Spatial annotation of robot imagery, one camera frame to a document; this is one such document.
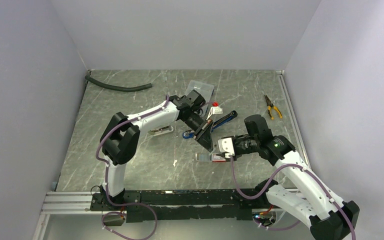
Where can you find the small beige white stapler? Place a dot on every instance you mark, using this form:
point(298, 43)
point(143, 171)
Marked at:
point(161, 130)

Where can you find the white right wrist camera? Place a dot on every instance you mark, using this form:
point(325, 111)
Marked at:
point(226, 142)

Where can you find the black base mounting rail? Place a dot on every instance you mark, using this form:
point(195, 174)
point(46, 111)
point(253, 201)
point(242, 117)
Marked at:
point(136, 212)

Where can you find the yellow handled pliers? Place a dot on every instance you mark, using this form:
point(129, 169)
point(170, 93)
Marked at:
point(270, 107)

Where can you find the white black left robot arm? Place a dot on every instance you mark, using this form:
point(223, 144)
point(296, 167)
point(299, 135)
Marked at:
point(119, 142)

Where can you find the clear plastic screw organizer box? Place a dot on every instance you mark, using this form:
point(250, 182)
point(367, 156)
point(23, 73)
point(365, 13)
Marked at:
point(206, 90)

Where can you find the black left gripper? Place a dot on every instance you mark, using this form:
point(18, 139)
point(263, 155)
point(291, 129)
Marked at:
point(203, 135)

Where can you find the red white staples box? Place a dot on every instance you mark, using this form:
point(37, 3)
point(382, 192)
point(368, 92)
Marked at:
point(210, 157)

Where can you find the aluminium frame rail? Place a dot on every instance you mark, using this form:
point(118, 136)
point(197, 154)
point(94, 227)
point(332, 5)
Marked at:
point(86, 202)

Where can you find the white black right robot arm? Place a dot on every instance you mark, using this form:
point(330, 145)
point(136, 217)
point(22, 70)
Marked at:
point(293, 186)

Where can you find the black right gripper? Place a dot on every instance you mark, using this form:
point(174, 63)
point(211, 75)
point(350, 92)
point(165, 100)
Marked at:
point(223, 155)

